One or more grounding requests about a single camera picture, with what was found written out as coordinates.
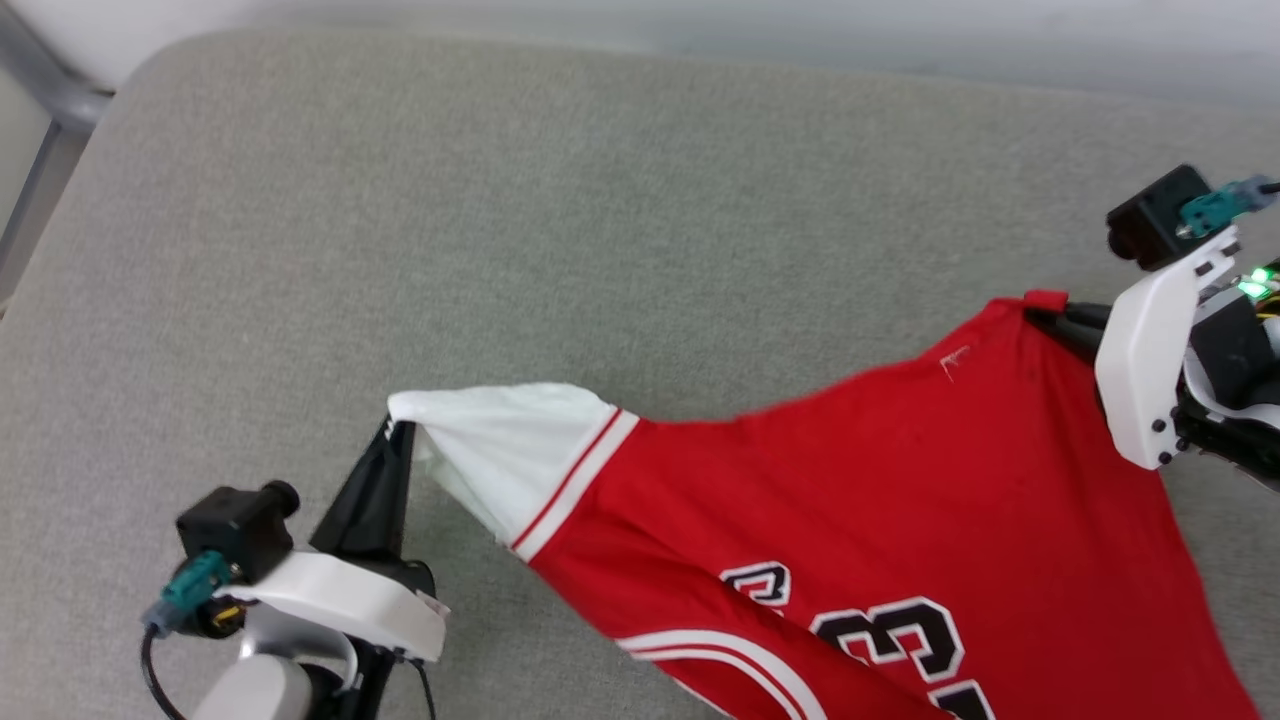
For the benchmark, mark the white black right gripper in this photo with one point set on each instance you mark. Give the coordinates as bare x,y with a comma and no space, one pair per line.
1145,370

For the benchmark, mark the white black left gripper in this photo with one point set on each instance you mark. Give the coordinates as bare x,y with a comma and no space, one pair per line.
350,595

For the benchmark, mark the red white basketball jersey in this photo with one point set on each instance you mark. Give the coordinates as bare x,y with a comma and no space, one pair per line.
900,480

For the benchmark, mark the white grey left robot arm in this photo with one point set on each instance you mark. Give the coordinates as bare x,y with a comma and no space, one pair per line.
260,690

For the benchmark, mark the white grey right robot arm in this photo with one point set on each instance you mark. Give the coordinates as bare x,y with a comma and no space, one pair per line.
1235,440

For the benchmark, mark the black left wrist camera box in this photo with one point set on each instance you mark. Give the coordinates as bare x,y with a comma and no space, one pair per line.
235,525

